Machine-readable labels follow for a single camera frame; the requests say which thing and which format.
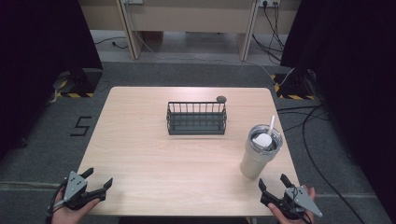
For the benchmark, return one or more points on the white tumbler cup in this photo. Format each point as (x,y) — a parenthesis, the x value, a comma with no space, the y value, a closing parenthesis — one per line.
(257,155)

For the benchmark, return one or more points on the person's right hand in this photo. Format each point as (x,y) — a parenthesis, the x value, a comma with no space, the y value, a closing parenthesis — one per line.
(281,216)

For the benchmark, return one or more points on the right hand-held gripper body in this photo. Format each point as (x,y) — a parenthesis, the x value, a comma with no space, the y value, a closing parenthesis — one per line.
(299,199)

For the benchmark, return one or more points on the person's left hand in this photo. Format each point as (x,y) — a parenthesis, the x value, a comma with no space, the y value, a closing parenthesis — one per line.
(72,215)

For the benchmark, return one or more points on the white straw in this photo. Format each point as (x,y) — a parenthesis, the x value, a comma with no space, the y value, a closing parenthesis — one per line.
(272,123)

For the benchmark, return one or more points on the white power strip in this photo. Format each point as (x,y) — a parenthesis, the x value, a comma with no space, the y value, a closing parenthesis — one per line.
(269,2)
(133,1)

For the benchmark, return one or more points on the stand base with hazard tape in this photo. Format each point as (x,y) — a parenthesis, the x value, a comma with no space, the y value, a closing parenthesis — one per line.
(79,84)
(294,87)

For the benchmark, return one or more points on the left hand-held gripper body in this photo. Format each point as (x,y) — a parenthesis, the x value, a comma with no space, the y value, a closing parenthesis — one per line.
(74,186)

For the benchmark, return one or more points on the black curtain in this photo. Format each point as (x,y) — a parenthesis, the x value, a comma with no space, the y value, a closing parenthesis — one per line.
(351,77)
(40,62)

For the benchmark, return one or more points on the grey round table cap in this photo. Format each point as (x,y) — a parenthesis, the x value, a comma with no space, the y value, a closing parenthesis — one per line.
(221,99)

